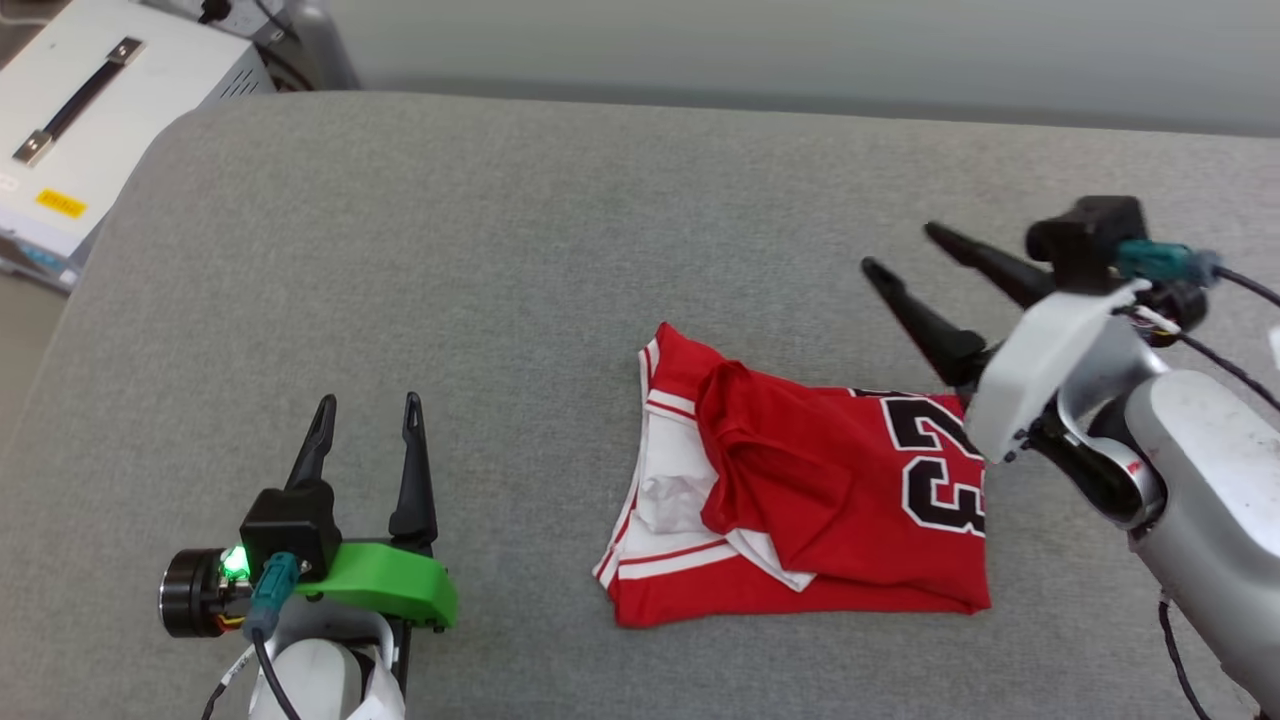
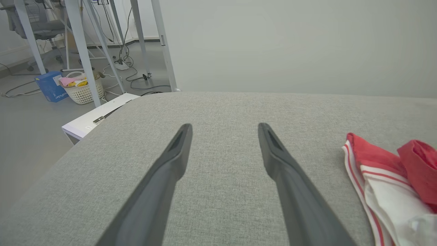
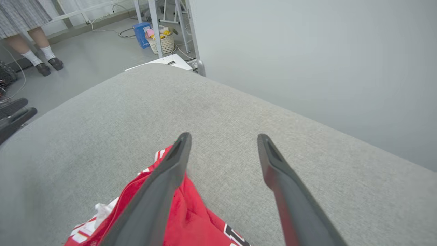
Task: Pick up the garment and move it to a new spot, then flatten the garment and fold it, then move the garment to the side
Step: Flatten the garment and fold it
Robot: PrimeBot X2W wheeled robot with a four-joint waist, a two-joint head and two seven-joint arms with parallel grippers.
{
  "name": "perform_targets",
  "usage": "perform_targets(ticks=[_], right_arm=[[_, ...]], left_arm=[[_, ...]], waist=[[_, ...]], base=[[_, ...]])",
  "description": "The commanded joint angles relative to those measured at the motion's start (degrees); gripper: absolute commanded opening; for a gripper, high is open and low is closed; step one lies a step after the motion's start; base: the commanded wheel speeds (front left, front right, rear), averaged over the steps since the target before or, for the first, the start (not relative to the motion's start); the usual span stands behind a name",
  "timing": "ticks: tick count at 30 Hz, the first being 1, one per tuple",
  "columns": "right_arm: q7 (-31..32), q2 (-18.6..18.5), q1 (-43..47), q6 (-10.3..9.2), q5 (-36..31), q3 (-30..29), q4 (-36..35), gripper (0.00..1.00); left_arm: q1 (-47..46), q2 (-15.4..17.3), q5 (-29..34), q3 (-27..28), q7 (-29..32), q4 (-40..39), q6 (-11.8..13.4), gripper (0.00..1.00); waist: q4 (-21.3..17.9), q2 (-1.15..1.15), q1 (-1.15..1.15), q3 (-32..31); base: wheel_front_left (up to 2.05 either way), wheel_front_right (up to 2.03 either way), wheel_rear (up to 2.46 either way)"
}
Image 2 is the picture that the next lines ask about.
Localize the white metal desk frame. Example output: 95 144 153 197
14 0 181 108

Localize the black tool with silver tip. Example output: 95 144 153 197
93 104 124 124

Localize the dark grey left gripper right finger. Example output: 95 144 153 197
258 122 357 246

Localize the white plastic laundry basket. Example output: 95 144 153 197
59 71 105 105

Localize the grey office chair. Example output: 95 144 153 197
0 0 67 72

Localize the grey floor cable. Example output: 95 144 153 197
0 80 42 99

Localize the blue cardboard box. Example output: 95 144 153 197
34 71 69 103

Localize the pink cloth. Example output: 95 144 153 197
59 77 86 88

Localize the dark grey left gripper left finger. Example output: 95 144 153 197
96 123 194 246

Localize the red and white basketball jersey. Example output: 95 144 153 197
342 133 437 246

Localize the low white table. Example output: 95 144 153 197
61 92 141 146

